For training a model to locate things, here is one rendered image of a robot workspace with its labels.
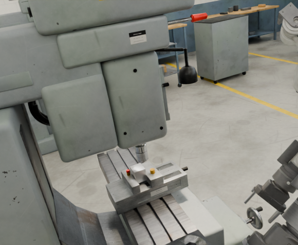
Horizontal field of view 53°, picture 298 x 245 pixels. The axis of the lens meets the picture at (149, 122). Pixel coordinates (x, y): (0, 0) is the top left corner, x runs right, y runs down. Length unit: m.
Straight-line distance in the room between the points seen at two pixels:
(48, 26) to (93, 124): 0.31
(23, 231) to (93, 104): 0.41
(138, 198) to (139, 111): 0.48
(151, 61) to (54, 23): 0.31
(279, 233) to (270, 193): 0.55
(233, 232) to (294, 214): 0.90
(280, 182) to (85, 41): 0.78
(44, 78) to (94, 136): 0.23
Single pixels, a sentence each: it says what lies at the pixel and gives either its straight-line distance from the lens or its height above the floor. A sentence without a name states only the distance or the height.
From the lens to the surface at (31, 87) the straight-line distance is 0.90.
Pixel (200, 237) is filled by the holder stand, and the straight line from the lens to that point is 0.92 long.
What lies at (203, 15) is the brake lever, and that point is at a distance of 1.01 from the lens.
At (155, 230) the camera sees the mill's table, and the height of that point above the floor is 0.95.
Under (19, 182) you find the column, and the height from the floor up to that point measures 1.39.
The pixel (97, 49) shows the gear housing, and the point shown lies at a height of 1.67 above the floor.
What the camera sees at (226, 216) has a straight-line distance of 1.57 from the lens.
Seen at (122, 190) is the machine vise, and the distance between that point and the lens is 1.35.
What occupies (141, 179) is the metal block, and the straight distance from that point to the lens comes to 1.34.
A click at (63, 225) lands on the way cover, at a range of 1.17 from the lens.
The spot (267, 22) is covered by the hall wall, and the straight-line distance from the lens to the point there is 9.97.
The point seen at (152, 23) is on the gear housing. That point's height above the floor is 1.71.
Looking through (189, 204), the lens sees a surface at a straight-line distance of 1.45.
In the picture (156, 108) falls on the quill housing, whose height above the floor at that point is 1.44.
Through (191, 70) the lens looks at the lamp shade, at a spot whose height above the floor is 1.50.
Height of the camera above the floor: 1.81
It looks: 24 degrees down
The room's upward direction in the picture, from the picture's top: 9 degrees counter-clockwise
